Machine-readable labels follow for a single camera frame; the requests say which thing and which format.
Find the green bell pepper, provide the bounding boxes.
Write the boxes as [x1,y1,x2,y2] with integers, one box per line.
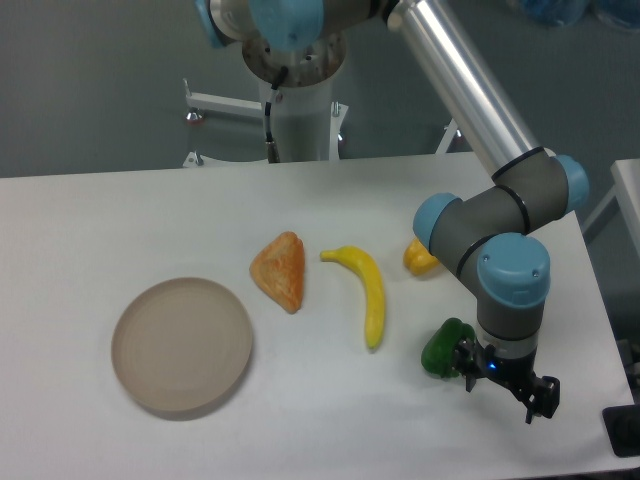
[420,317,476,379]

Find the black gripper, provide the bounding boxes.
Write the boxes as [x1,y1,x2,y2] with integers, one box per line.
[454,339,560,424]

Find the white side table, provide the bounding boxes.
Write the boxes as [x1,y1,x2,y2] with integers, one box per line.
[581,158,639,249]

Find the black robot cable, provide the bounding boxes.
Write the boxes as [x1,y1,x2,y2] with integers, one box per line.
[264,65,290,164]

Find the black device at table edge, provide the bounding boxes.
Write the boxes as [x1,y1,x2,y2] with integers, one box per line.
[602,404,640,458]

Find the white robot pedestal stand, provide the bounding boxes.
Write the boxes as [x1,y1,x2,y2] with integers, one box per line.
[180,34,471,169]

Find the orange triangular toast sandwich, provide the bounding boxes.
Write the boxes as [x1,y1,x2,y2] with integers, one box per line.
[249,231,305,314]

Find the beige round plate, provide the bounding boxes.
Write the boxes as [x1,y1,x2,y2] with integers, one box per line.
[111,278,253,419]

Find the yellow bell pepper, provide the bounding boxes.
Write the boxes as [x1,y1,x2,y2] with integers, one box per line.
[403,238,440,276]

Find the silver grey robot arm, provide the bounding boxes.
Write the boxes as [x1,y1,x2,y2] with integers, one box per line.
[195,1,589,418]

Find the yellow toy banana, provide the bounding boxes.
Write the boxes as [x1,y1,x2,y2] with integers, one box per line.
[320,245,386,351]

